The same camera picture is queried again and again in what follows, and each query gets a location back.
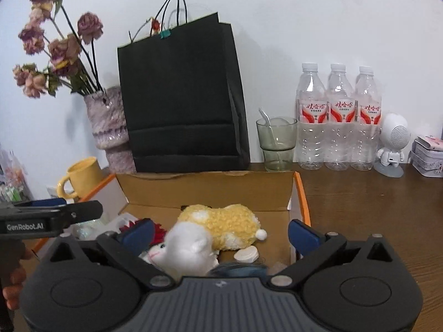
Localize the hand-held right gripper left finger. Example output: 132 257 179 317
50 219 174 291

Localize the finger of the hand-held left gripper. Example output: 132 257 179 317
12 197 67 210
52 200 104 227

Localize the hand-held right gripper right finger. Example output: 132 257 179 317
267 219 397 290

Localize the clear plastic bag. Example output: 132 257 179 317
71 219 105 240

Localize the blue painted print packet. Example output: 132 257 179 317
207 262 269 278

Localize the white and yellow plush toy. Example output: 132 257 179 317
140 204 269 281

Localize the red cardboard box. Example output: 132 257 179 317
31 170 311 274

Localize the person's left hand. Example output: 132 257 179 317
2 248 35 311

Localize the yellow mug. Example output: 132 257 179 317
57 156 105 201

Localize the clear bag of colourful packets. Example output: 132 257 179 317
0 148 29 203

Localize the purple ceramic vase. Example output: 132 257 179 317
84 86 136 174

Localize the grey glass with spoon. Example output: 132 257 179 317
256 116 298 173

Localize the clear water bottle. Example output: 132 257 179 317
325 63 356 172
352 65 383 172
295 63 328 171

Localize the clear plastic spoon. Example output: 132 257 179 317
258 108 282 167

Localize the black paper bag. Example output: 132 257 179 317
117 0 251 174

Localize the white robot figurine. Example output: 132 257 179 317
373 112 411 178

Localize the printed tin box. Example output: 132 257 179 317
411 135 443 180

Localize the dried pink flower bouquet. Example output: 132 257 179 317
13 0 105 98

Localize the dried red bud twig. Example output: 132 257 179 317
128 16 163 44

